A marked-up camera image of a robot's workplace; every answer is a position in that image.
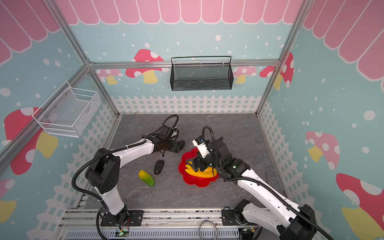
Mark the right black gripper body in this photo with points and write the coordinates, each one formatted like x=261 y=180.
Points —
x=202 y=161

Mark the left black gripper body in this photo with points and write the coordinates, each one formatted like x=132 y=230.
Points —
x=171 y=146

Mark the yellow fake banana bunch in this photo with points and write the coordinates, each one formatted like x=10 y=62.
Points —
x=207 y=173

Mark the dark fake avocado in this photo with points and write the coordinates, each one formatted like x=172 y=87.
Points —
x=181 y=145
x=159 y=165

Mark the red flower-shaped fruit bowl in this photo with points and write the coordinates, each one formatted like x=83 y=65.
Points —
x=191 y=180

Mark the yellow green fake mango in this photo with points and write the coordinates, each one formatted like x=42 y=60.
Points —
x=146 y=178

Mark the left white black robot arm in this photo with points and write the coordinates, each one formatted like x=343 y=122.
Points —
x=104 y=169

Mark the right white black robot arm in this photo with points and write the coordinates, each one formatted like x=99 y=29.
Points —
x=288 y=220

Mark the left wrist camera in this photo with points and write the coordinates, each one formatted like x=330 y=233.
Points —
x=168 y=132

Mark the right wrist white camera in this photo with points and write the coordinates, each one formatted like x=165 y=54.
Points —
x=202 y=146

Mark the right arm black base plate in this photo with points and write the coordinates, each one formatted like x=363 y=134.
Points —
x=229 y=217

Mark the aluminium front rail frame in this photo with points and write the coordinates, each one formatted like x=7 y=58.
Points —
x=153 y=224

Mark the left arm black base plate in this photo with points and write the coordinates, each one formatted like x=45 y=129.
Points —
x=131 y=218

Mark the black mesh wall basket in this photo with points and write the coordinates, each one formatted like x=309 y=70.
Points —
x=204 y=73

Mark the white wire wall basket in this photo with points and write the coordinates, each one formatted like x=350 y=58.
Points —
x=68 y=111

